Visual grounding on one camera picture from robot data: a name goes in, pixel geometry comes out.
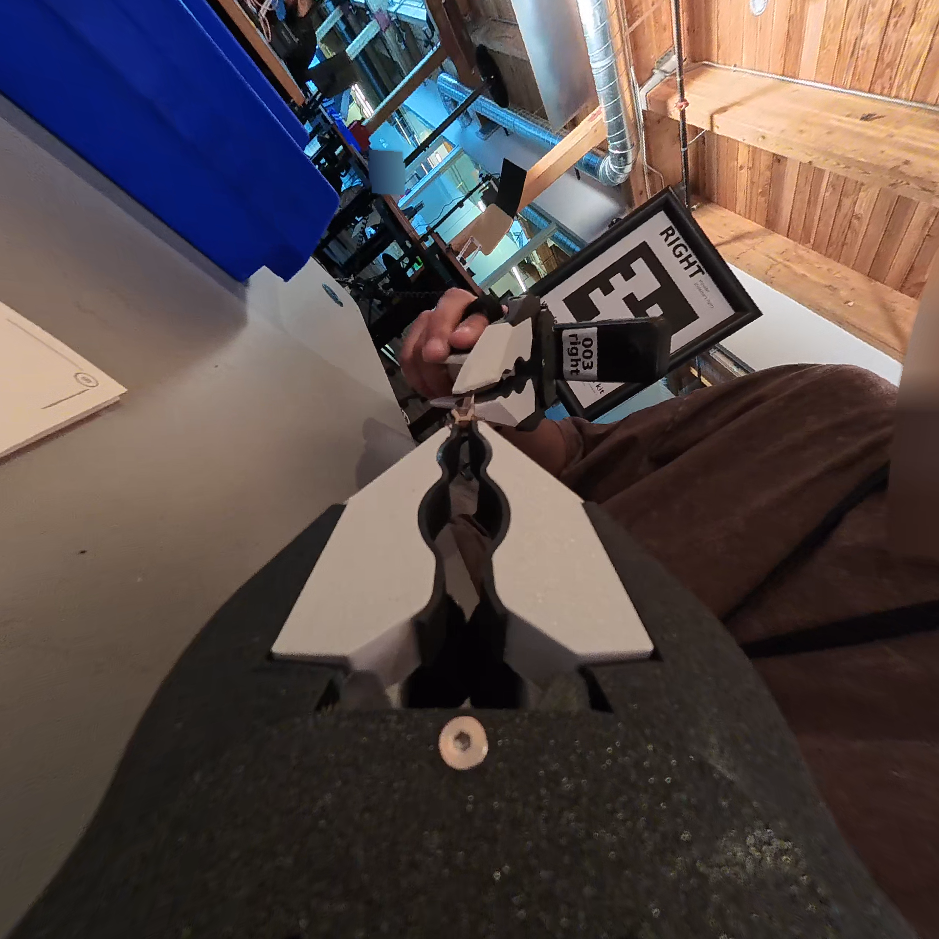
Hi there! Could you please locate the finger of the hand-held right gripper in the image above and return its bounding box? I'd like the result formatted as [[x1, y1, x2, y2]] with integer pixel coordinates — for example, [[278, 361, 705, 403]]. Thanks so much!
[[428, 380, 547, 429], [450, 323, 541, 397]]

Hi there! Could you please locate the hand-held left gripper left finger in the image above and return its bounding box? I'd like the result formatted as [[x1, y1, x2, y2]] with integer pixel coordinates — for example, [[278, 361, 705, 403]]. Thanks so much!
[[270, 425, 472, 677]]

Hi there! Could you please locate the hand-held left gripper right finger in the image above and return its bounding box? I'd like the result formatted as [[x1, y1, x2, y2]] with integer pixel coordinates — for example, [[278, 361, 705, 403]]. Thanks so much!
[[467, 424, 655, 670]]

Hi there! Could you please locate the person's right forearm brown sleeve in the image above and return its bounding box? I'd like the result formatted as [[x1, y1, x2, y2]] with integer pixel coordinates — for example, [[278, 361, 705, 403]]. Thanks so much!
[[500, 362, 903, 619]]

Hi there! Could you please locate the silver ventilation duct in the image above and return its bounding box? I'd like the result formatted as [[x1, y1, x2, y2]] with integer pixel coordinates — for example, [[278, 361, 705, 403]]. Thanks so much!
[[577, 0, 641, 189]]

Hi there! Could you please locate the person's brown clothing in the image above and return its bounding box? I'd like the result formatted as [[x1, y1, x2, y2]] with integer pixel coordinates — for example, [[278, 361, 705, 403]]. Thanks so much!
[[722, 469, 939, 939]]

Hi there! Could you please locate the person's right hand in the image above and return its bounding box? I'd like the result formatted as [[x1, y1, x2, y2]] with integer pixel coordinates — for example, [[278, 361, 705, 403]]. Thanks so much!
[[399, 287, 509, 402]]

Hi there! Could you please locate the white paper sheet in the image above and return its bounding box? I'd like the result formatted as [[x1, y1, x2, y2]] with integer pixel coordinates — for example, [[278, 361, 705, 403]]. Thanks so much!
[[0, 301, 128, 461]]

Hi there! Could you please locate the blue plastic bin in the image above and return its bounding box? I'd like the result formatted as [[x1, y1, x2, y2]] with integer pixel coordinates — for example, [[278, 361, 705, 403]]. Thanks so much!
[[0, 0, 343, 284]]

